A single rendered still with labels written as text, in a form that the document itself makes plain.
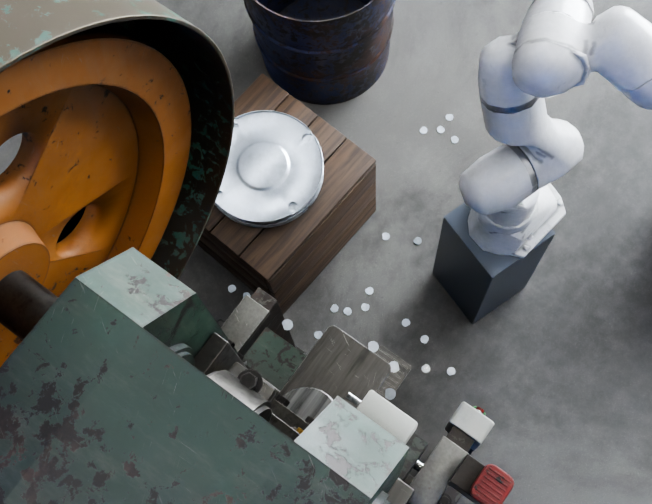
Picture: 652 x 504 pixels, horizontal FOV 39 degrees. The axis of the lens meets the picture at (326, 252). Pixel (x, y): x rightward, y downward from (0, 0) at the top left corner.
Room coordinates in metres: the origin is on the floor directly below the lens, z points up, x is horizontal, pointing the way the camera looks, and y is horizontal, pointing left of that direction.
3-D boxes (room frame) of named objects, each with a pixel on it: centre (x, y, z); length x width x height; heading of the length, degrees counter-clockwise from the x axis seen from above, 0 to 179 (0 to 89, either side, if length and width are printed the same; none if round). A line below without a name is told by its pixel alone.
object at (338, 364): (0.27, 0.05, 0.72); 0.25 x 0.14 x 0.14; 135
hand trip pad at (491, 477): (0.07, -0.22, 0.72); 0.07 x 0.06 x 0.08; 135
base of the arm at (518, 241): (0.66, -0.43, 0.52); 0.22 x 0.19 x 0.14; 116
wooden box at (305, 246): (0.91, 0.12, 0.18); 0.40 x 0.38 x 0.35; 130
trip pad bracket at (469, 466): (0.08, -0.21, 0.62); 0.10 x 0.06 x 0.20; 45
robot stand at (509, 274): (0.64, -0.40, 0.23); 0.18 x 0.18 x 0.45; 26
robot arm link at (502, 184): (0.63, -0.36, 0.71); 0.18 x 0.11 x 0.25; 111
